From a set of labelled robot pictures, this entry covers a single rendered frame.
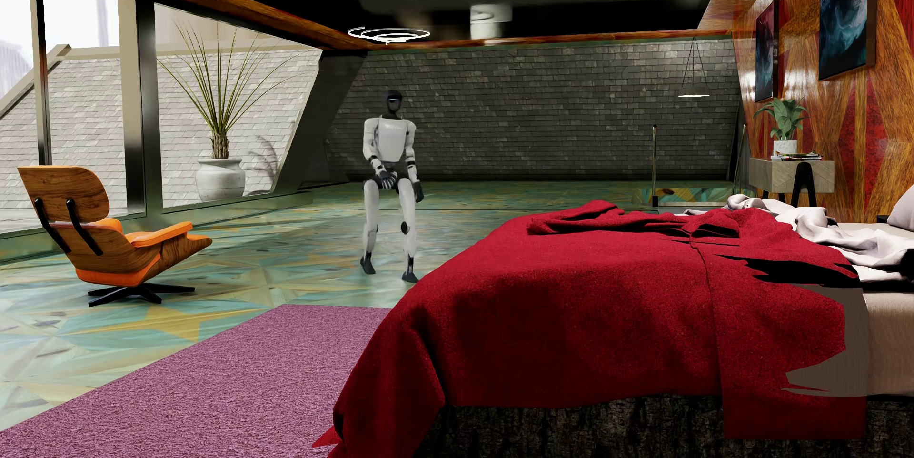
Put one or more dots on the purple carpet rug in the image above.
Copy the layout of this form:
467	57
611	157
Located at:
214	386

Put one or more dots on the wooden nightstand with black legs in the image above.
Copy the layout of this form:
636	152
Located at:
778	174

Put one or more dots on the white left robot leg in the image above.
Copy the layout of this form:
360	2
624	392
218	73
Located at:
407	229

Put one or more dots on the large white plant vase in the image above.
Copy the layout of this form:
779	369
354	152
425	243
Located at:
220	179

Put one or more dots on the white right robot leg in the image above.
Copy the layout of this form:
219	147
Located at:
370	222

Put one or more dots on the red bed blanket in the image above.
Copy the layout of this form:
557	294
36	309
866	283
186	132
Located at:
571	301

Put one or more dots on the black robot head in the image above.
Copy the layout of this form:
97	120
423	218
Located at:
393	102

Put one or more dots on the tall spiky green plant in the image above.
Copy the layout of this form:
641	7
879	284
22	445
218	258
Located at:
220	108

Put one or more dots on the white robot leg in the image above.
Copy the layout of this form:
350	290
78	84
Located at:
370	222
407	229

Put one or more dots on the stack of books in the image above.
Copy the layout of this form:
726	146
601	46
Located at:
798	156

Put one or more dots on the small white plant pot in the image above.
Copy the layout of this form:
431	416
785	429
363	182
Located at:
785	147

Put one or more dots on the wooden orange lounge chair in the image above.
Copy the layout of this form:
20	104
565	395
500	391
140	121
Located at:
107	251

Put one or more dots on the white crumpled duvet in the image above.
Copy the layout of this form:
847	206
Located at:
857	240

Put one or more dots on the small leafy green plant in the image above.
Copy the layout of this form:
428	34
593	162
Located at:
784	117

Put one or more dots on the thin brass floor lamp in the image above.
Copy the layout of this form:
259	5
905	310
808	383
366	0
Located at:
654	165

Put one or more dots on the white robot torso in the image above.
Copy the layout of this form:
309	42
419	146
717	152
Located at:
390	140

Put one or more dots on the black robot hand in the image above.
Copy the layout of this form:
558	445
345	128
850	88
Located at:
418	192
386	180

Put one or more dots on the hanging pendant lamp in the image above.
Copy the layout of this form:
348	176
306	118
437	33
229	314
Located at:
694	92

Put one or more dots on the bed with dark base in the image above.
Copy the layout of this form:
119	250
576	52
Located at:
889	344

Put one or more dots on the large blue abstract painting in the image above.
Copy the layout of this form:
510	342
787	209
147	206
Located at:
846	8

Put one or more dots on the light grey pillow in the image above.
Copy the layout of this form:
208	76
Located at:
903	212

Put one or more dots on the small blue abstract painting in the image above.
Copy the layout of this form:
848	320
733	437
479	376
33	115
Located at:
766	51

